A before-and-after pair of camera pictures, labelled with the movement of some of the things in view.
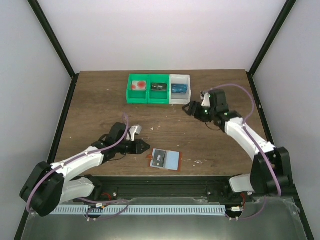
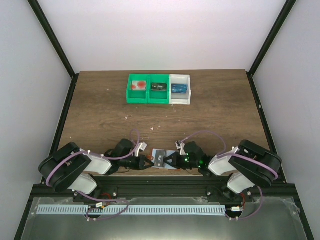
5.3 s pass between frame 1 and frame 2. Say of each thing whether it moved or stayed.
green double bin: stayed
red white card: stayed
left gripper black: moved
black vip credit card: stayed
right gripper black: moved
